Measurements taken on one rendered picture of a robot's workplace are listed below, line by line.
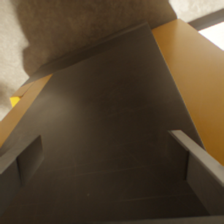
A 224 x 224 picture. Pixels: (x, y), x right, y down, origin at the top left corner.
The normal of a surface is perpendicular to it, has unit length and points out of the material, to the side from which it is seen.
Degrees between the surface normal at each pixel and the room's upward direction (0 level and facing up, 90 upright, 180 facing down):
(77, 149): 90
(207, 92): 90
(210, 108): 90
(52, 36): 0
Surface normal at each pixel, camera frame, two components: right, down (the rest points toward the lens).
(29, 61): -0.07, 0.63
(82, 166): -0.40, -0.73
